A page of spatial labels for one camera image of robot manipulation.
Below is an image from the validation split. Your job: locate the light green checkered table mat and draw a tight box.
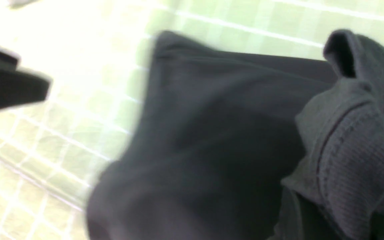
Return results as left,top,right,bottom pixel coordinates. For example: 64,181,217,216
0,0,384,240

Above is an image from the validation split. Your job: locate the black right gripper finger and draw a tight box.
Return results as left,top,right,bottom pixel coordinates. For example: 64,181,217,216
0,47,52,110

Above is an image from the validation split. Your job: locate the dark gray long-sleeved shirt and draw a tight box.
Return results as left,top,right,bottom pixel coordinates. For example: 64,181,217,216
86,29,384,240

